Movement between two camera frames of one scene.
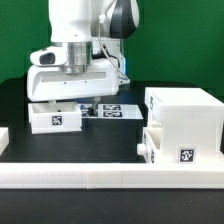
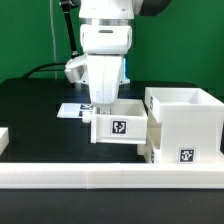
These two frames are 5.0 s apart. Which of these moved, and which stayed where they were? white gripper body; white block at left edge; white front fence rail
Moved: white gripper body
Stayed: white block at left edge; white front fence rail
